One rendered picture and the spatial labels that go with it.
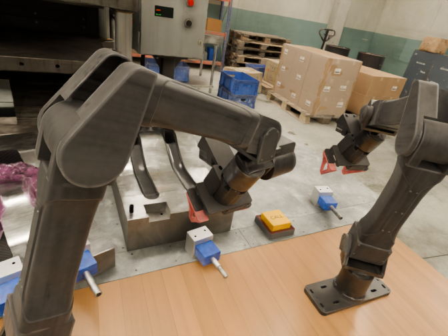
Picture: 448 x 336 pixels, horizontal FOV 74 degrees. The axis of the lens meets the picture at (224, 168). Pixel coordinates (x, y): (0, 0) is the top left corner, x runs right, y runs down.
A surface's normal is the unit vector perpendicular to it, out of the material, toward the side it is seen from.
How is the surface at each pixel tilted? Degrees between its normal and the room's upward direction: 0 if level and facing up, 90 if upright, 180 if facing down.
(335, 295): 0
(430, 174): 100
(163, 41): 90
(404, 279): 0
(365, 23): 90
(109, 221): 0
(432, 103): 43
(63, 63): 90
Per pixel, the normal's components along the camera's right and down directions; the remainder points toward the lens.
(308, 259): 0.15, -0.87
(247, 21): 0.29, 0.50
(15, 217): 0.45, -0.55
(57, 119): -0.42, -0.50
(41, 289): 0.59, 0.41
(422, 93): -0.04, -0.34
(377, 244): -0.25, 0.58
